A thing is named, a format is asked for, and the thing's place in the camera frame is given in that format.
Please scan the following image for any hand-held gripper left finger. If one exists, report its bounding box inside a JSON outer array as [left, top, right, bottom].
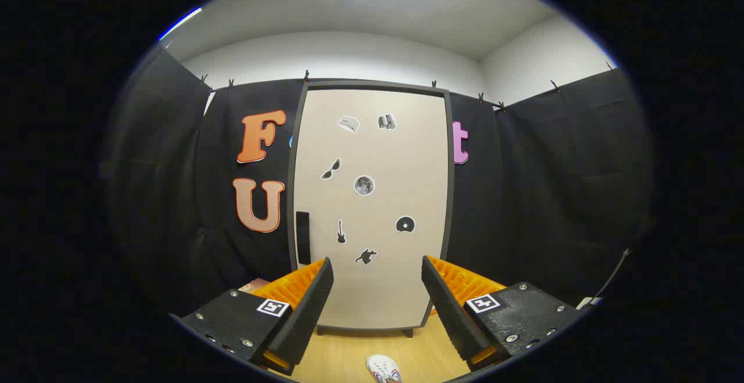
[[169, 257, 335, 377]]

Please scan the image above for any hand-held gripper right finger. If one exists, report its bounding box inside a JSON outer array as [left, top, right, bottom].
[[421, 255, 585, 372]]

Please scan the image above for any white striped shoe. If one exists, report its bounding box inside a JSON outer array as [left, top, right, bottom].
[[366, 355, 403, 383]]

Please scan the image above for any beige shoe cabinet door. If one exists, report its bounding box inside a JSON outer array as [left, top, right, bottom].
[[294, 88, 449, 330]]

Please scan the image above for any dark grey shoe cabinet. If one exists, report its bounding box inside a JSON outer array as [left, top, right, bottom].
[[288, 80, 455, 338]]

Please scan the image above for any black backdrop cloth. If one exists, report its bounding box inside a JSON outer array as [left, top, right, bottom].
[[102, 49, 654, 314]]

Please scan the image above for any row of black clips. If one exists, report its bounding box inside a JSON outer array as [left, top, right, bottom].
[[199, 69, 563, 113]]

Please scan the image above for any ceiling light panel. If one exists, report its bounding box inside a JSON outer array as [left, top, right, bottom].
[[158, 6, 203, 42]]

